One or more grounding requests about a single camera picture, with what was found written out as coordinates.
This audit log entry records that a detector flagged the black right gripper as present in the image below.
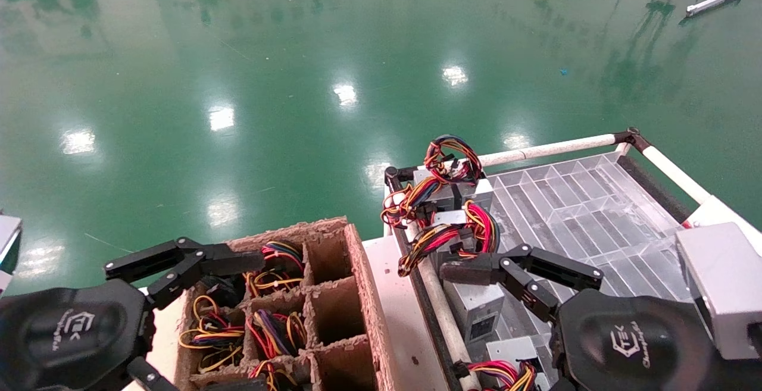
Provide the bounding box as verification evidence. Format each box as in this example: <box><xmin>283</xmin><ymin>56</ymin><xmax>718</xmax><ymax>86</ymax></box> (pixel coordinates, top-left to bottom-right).
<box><xmin>441</xmin><ymin>243</ymin><xmax>736</xmax><ymax>391</ymax></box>

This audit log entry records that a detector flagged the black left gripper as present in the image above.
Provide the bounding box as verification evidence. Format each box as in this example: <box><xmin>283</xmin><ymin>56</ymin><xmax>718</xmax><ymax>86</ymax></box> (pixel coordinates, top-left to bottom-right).
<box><xmin>0</xmin><ymin>237</ymin><xmax>268</xmax><ymax>391</ymax></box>

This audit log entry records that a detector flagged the clear plastic divider tray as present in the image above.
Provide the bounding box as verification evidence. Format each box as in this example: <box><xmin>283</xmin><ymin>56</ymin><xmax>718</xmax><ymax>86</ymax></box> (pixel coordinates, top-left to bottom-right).
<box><xmin>485</xmin><ymin>152</ymin><xmax>724</xmax><ymax>391</ymax></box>

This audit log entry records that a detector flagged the brown pulp cardboard tray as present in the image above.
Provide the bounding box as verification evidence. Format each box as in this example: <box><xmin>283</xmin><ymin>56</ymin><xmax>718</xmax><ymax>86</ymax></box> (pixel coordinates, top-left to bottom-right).
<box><xmin>174</xmin><ymin>217</ymin><xmax>401</xmax><ymax>391</ymax></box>

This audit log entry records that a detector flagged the grey white device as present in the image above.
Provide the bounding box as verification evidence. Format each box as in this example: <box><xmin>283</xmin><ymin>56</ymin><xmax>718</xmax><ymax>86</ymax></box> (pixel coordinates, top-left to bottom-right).
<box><xmin>0</xmin><ymin>215</ymin><xmax>23</xmax><ymax>295</ymax></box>

